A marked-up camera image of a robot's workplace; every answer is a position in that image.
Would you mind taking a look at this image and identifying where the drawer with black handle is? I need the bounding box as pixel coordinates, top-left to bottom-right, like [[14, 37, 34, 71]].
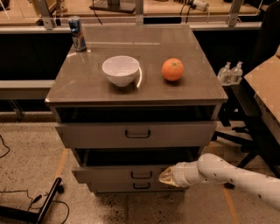
[[87, 182, 184, 194], [71, 148, 202, 185], [56, 121, 216, 149]]

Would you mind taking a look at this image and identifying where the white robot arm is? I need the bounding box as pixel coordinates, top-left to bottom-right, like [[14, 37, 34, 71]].
[[158, 153, 280, 211]]

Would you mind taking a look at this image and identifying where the grey metal drawer cabinet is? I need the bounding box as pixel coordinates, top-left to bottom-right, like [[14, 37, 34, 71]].
[[45, 24, 229, 193]]

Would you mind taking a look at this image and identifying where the black office chair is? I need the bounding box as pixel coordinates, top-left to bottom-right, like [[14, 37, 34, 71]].
[[212, 1, 280, 178]]

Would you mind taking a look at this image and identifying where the orange fruit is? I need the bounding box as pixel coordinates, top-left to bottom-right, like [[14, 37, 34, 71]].
[[161, 58, 185, 81]]

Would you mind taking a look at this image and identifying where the right clear sanitizer bottle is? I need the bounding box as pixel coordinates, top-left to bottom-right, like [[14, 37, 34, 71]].
[[230, 61, 243, 83]]

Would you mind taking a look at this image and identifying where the white ceramic bowl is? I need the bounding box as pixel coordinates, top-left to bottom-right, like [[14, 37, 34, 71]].
[[101, 55, 140, 87]]

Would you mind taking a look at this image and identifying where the blue silver drink can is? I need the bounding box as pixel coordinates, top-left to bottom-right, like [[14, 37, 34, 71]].
[[68, 16, 87, 52]]

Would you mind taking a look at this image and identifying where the white power adapter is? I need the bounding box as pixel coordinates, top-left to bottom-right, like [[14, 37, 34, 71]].
[[192, 0, 209, 11]]

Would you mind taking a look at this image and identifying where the black stand base on floor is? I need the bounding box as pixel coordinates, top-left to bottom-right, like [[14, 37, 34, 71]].
[[0, 177, 65, 224]]

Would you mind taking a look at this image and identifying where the black floor cable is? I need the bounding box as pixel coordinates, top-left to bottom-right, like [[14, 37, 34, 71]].
[[0, 134, 71, 224]]

